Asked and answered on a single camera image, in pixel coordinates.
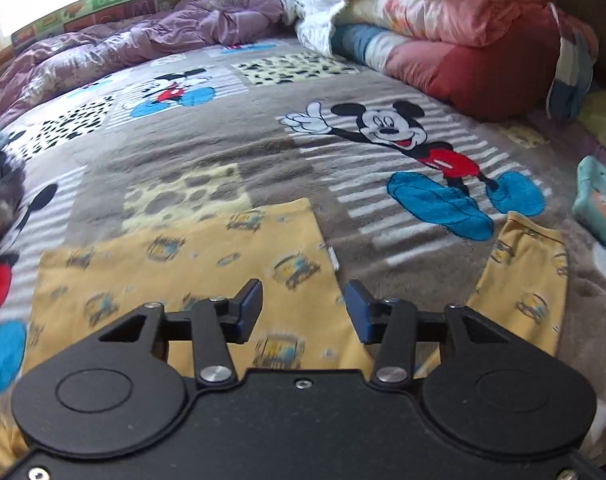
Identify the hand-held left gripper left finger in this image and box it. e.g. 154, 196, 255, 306
99, 278, 264, 388

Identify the yellow-green cloth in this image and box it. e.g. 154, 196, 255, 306
578, 89, 606, 147

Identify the white quilted bundle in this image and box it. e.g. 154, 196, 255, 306
282, 0, 364, 58

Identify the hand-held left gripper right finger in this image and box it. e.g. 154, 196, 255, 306
344, 280, 508, 389

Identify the patchwork checked cloth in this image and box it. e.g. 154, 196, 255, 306
545, 2, 601, 121

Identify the red pink folded quilt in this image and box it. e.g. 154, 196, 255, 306
333, 0, 564, 121

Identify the purple quilt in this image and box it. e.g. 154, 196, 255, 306
0, 0, 296, 131

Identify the cartoon printed plush blanket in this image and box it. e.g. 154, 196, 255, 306
0, 35, 606, 461

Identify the teal printed garment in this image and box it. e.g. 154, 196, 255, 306
572, 155, 606, 256

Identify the yellow printed shirt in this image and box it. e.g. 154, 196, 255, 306
0, 197, 568, 466

